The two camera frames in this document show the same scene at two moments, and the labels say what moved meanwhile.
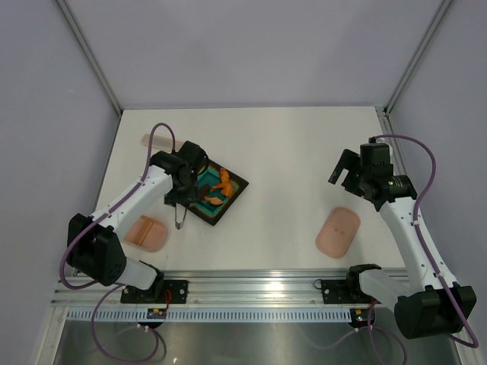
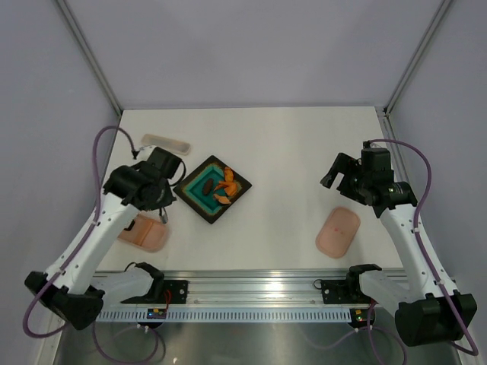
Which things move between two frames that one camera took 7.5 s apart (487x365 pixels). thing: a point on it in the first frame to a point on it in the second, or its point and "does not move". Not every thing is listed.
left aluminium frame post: (90, 54) does not move
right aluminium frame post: (434, 20) does not move
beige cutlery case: (161, 143) does not move
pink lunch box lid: (338, 232) does not move
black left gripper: (189, 198) to (166, 200)
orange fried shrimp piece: (214, 200) to (222, 199)
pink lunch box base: (147, 233) does not move
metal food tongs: (180, 210) to (163, 216)
